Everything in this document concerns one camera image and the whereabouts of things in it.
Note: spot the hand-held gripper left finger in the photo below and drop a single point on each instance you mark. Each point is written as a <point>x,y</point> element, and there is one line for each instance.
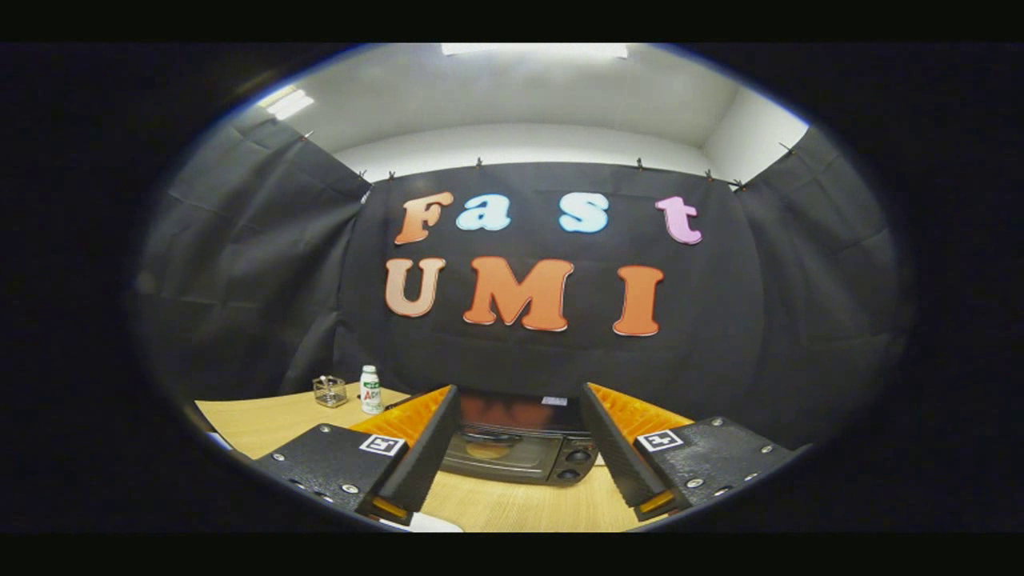
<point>428,456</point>

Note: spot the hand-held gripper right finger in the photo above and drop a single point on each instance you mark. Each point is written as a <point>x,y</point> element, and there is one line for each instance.
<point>612,452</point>

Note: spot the brown round bread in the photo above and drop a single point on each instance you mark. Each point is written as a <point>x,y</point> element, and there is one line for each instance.
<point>482,450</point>

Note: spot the black toaster oven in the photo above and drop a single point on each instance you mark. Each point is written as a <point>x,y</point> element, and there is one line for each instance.
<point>528,472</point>

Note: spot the white square plate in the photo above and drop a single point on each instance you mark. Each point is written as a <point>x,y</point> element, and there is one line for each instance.
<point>432,525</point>

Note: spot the white bottle with green label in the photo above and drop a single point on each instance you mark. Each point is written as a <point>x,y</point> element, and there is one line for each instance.
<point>370,392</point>

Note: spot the row of small cloth clips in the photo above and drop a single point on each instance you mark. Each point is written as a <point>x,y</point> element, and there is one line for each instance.
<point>639,163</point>

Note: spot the double ceiling light panel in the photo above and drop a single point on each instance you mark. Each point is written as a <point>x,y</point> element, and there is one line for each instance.
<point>288,104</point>

